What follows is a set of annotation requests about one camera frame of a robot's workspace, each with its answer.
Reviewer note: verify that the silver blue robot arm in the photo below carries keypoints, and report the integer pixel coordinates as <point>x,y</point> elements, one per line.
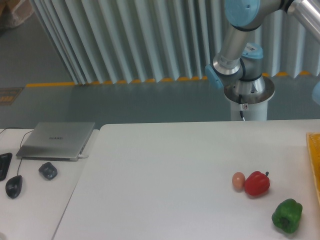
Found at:
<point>237,68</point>

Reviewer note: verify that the white usb plug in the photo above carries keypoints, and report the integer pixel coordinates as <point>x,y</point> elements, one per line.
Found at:
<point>81,156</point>

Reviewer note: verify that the brown egg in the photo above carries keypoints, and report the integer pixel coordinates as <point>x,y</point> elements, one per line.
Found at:
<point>238,181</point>

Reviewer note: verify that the white folding partition screen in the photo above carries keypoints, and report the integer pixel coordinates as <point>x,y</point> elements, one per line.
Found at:
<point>127,40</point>

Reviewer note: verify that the closed silver laptop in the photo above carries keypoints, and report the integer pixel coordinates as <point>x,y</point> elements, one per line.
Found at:
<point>56,141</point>

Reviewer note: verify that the red bell pepper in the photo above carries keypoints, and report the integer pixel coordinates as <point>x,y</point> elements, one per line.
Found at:
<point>257,183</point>

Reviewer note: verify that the small black case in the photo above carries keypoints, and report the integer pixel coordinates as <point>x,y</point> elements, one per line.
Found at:
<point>48,171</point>

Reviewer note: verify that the green bell pepper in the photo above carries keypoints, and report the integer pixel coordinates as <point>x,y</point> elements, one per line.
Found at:
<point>287,215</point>

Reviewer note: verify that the black keyboard edge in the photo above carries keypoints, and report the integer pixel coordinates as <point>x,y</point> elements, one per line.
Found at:
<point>5,161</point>

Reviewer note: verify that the black computer mouse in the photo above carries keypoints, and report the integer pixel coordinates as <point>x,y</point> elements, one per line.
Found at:
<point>13,186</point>

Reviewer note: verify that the plastic wrapped cardboard box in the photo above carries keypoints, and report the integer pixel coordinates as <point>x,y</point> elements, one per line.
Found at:
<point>14,13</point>

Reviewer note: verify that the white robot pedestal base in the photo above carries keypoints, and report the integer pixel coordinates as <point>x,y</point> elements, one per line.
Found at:
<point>248,100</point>

